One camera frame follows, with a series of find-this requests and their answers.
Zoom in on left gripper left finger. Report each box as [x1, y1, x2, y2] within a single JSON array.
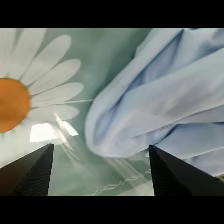
[[0, 143, 55, 197]]

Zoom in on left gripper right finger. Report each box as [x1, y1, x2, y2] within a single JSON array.
[[148, 144, 224, 197]]

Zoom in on light blue shirt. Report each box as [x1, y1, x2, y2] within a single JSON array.
[[84, 27, 224, 178]]

